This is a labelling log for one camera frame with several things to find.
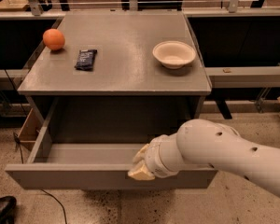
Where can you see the grey drawer cabinet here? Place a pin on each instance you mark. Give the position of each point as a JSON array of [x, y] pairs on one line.
[[124, 64]]

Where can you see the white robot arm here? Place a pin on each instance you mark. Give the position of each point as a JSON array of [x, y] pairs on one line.
[[205, 143]]

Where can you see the white paper bowl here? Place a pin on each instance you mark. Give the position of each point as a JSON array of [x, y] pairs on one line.
[[174, 54]]

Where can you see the black shoe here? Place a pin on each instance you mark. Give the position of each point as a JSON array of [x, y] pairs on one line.
[[7, 207]]

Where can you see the orange fruit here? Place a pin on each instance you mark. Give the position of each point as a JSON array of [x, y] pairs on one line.
[[54, 39]]

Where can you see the dark blue snack packet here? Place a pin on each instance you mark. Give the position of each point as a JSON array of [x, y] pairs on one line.
[[86, 59]]

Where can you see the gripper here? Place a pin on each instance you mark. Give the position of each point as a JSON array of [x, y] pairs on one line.
[[154, 158]]

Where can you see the grey top drawer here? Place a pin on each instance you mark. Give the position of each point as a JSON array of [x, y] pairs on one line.
[[90, 142]]

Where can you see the grey side rail bench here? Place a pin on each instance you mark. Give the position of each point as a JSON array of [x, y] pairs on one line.
[[244, 77]]

